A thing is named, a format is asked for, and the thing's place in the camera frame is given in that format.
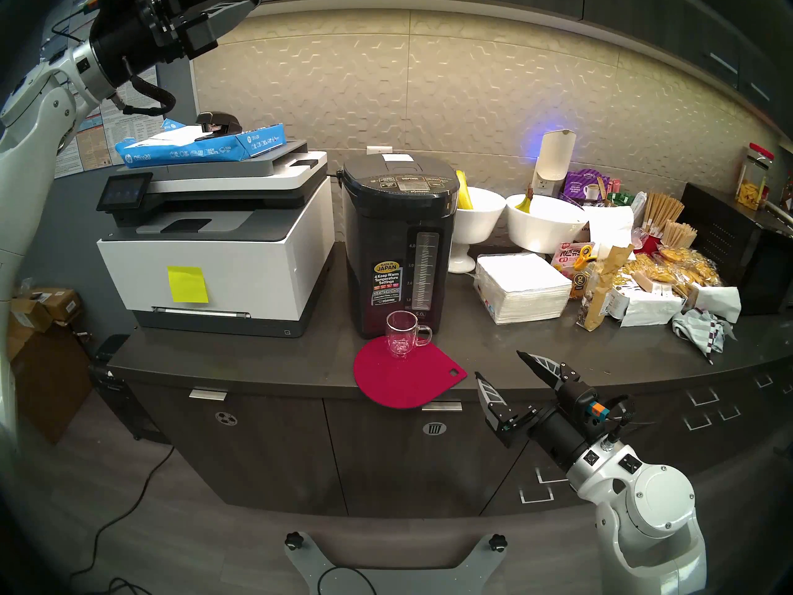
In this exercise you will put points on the clear glass cup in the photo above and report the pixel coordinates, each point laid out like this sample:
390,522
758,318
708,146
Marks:
399,339

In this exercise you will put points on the laminated labor law poster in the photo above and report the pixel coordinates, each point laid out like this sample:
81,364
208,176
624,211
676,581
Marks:
93,147

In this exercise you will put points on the black electric water dispenser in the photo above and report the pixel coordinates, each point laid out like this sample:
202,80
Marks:
384,240

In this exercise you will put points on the brown packet round logo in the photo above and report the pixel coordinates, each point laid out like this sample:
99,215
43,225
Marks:
579,284

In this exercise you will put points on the clear bag yellow snacks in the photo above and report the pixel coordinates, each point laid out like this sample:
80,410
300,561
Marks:
644,268
694,268

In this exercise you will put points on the large cardboard box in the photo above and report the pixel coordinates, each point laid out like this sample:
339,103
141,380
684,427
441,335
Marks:
49,383

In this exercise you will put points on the wooden stir stick bundle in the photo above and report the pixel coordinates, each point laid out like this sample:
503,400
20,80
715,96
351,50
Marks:
678,234
663,209

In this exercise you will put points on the silver square drawer pull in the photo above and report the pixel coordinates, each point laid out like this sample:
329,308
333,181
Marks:
699,426
764,385
536,501
706,403
731,416

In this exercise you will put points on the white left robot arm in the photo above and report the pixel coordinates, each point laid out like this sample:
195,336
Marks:
25,147

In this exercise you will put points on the red teardrop silicone mat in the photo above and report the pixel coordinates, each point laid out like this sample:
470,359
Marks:
403,380

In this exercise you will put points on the brown paper coffee bag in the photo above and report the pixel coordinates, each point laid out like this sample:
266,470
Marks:
595,302

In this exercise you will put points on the white pedestal bowl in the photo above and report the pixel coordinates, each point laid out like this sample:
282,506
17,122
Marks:
480,219

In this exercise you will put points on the round trash sticker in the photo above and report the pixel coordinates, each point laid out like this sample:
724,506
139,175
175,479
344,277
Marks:
435,428

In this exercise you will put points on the small cardboard box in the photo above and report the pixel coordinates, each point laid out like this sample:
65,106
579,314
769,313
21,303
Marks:
59,302
28,315

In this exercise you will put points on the yellow sticky note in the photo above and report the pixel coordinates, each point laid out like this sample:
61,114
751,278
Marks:
188,284

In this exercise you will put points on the red cup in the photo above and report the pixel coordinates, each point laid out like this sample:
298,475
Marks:
650,245

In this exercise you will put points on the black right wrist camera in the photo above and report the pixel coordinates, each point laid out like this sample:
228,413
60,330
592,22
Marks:
585,401

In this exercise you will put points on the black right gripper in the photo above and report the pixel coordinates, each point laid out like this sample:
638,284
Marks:
557,436

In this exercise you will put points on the silver faucet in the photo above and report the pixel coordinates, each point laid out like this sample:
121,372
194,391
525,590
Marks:
779,212

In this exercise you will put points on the white round bowl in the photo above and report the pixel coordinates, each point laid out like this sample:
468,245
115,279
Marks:
545,231

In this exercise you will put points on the black star knob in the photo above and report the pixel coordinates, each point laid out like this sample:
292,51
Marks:
497,542
294,540

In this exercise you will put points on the red white snack packet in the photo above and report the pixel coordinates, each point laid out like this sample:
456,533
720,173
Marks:
564,259

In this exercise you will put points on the green tea packets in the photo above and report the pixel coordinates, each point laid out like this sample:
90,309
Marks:
621,198

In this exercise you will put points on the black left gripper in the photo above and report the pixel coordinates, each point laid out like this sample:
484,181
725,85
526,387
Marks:
124,42

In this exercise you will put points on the black microwave oven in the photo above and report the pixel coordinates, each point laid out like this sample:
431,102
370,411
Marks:
731,246

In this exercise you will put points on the checkered dish cloth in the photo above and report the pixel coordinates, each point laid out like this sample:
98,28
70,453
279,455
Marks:
703,333

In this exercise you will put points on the white wall outlet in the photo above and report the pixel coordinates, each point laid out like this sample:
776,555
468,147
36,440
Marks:
379,150

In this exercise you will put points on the white napkin stack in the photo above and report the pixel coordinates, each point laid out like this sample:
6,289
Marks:
520,284

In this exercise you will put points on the white cup dispenser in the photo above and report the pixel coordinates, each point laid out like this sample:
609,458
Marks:
554,160

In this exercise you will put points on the round recycling sticker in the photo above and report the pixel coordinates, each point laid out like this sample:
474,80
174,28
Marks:
226,419

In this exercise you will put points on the white coffee bag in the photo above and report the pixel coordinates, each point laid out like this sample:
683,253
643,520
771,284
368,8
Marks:
718,302
644,308

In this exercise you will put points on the blue printer paper ream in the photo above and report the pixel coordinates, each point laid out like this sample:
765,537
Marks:
248,144

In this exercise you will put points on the glass jar red lid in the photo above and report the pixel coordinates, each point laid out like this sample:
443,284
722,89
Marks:
753,185

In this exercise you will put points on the yellow banana bunch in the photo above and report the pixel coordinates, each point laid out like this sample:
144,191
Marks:
463,194

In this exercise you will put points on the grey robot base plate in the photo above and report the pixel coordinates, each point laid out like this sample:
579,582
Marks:
421,582

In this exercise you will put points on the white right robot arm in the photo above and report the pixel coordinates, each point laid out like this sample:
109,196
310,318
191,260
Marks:
657,501

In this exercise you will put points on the white paper bag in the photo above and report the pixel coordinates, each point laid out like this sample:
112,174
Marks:
610,228

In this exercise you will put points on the white grey office printer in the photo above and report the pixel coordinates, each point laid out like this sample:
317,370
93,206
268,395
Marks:
266,259

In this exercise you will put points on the dark lower counter cabinet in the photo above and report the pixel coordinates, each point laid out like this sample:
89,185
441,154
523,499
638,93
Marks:
279,451

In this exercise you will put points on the single yellow banana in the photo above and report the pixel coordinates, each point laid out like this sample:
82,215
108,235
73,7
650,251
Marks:
525,204

